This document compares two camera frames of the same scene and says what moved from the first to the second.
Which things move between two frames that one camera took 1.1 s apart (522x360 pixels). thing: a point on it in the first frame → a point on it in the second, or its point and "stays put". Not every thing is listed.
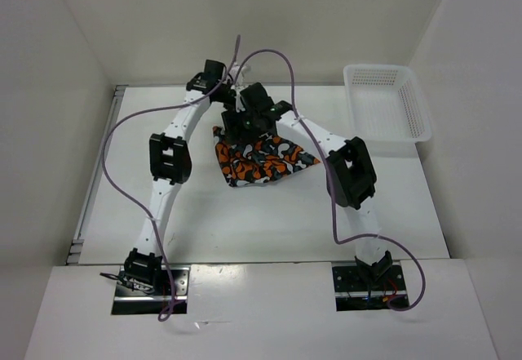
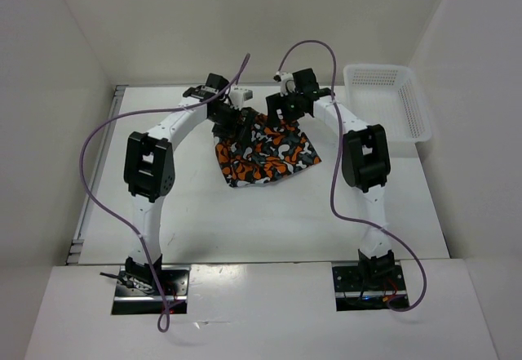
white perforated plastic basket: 387,104 stays put
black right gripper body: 245,120 → 292,110
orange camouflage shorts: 252,160 stays put
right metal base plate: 352,292 stays put
